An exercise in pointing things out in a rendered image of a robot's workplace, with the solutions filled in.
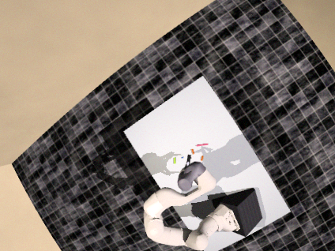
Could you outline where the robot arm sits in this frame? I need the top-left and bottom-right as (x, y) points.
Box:
(144, 161), (240, 250)

